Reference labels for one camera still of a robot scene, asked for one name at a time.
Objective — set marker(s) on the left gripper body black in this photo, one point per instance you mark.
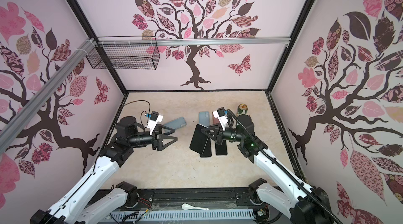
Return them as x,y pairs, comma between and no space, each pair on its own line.
155,141

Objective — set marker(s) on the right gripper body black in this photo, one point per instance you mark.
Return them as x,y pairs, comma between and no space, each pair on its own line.
219,133

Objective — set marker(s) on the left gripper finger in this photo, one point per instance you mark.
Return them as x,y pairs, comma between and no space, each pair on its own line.
163,129
165,141

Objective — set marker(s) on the black smartphone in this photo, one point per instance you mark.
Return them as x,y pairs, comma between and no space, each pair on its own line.
221,149

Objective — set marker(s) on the black phone white case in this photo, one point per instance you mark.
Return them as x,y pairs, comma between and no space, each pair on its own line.
199,140

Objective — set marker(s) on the black phone clear case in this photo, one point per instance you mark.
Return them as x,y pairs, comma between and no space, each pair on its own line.
207,153

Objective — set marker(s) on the light blue phone case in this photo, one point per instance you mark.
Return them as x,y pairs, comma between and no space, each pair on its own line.
204,118

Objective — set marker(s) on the pale green phone case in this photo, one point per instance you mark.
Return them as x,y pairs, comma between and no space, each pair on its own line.
177,123

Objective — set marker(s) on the pink phone case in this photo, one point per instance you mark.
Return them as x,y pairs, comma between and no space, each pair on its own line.
215,120

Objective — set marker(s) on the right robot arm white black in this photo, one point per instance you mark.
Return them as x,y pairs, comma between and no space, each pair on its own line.
300,202

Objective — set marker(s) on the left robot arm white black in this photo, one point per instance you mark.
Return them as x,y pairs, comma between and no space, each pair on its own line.
74,207

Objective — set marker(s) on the green beverage can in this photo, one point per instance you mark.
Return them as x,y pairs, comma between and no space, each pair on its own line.
242,109

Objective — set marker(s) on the white plastic spoon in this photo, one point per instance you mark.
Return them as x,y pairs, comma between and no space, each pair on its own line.
190,207

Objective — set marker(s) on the aluminium bar back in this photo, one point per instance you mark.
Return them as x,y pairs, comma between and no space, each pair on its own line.
198,42

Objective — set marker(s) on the aluminium bar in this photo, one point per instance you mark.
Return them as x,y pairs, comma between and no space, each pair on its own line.
198,42
10,132

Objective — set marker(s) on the aluminium bar left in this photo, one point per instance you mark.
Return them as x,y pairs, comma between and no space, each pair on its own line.
10,132

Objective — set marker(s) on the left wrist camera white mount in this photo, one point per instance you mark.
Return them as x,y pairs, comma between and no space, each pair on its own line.
154,118

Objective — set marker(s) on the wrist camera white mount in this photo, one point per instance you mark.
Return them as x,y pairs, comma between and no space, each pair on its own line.
222,116
154,118

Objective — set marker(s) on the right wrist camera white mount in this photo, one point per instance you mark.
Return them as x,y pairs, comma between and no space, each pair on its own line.
222,116

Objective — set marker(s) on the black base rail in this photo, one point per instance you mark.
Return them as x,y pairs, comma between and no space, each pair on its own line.
213,198

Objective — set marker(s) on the white slotted cable duct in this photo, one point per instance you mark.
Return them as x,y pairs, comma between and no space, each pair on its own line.
178,216

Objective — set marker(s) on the black wire basket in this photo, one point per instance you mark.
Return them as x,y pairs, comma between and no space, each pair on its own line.
125,52

